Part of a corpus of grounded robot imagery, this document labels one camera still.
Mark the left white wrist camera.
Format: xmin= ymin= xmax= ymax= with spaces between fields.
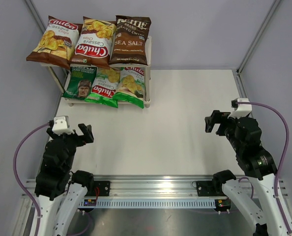
xmin=50 ymin=116 xmax=75 ymax=136

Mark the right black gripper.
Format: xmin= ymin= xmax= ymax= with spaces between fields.
xmin=204 ymin=110 xmax=243 ymax=152

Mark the white slotted cable duct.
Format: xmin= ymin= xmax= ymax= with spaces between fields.
xmin=78 ymin=199 xmax=216 ymax=209

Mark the white two-tier wooden shelf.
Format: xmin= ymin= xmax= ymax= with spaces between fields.
xmin=40 ymin=35 xmax=152 ymax=108

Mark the brown Kettle sea salt bag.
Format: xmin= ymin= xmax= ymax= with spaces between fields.
xmin=109 ymin=15 xmax=151 ymax=65

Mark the green Keogh's chips bag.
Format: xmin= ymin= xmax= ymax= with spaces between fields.
xmin=62 ymin=67 xmax=97 ymax=100

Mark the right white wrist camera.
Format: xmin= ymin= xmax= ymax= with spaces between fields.
xmin=229 ymin=98 xmax=252 ymax=118

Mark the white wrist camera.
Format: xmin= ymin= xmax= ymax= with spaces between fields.
xmin=50 ymin=116 xmax=75 ymax=136
xmin=229 ymin=98 xmax=252 ymax=118

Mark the brown Chuba cassava chips bag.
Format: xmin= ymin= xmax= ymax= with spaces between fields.
xmin=26 ymin=16 xmax=83 ymax=70

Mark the green Chuba bag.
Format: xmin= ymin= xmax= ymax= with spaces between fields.
xmin=113 ymin=67 xmax=145 ymax=109
xmin=85 ymin=68 xmax=120 ymax=108

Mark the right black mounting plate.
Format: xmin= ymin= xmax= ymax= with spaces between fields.
xmin=192 ymin=180 xmax=225 ymax=197

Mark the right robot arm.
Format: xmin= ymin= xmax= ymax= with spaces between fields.
xmin=204 ymin=110 xmax=292 ymax=236

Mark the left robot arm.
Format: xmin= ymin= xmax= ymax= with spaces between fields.
xmin=33 ymin=120 xmax=95 ymax=236

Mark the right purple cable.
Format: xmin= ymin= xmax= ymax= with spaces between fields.
xmin=249 ymin=102 xmax=292 ymax=234

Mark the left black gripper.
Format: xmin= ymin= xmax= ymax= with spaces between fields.
xmin=48 ymin=123 xmax=93 ymax=171

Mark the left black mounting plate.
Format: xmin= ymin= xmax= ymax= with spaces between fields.
xmin=86 ymin=180 xmax=111 ymax=197

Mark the black mounting plate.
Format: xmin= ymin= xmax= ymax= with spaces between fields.
xmin=86 ymin=180 xmax=111 ymax=197
xmin=192 ymin=180 xmax=225 ymax=197

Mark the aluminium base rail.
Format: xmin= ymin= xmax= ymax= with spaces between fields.
xmin=22 ymin=175 xmax=289 ymax=199

